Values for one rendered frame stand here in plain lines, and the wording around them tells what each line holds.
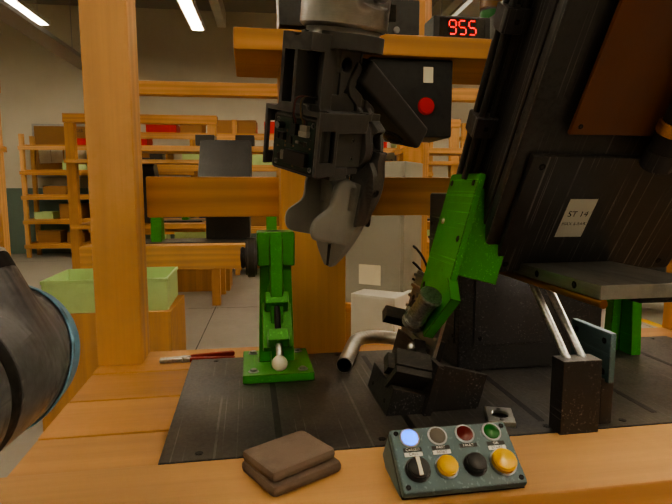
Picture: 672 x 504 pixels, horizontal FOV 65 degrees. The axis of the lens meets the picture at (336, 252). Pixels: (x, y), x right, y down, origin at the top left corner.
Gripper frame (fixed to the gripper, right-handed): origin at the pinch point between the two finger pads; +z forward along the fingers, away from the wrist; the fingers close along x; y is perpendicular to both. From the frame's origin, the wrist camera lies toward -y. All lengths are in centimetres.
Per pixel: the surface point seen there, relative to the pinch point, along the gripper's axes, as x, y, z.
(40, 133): -1071, -284, 149
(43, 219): -971, -251, 286
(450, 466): 11.4, -10.8, 24.1
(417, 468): 9.1, -7.7, 24.3
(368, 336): -32, -47, 38
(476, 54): -26, -60, -23
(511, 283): -6, -56, 17
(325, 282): -41, -41, 27
